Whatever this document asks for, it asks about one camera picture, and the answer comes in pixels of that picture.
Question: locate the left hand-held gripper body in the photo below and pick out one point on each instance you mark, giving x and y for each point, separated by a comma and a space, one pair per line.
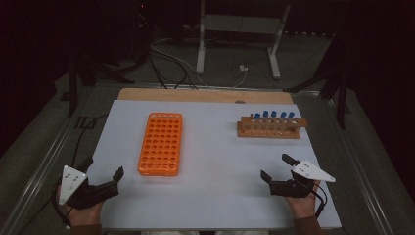
73, 184

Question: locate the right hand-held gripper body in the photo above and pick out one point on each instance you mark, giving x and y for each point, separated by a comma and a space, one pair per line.
310, 171

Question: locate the wooden tube rack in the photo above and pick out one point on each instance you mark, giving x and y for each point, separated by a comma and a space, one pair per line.
261, 133

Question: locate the orange plastic tube rack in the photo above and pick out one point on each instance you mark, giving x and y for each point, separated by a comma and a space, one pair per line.
160, 143

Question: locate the person's left hand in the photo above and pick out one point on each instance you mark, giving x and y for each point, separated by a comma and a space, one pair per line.
85, 217

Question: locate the person's right hand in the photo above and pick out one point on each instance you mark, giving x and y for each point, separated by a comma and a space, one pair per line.
304, 207

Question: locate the white table cover sheet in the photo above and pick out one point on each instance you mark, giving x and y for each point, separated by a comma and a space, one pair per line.
221, 169

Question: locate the black tripod stand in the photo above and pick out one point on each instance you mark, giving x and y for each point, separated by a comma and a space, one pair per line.
341, 104
72, 88

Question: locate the white plug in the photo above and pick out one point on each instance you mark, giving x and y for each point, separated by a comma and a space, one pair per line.
243, 68

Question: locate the white metal stand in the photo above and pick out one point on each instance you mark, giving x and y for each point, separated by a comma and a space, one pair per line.
241, 24

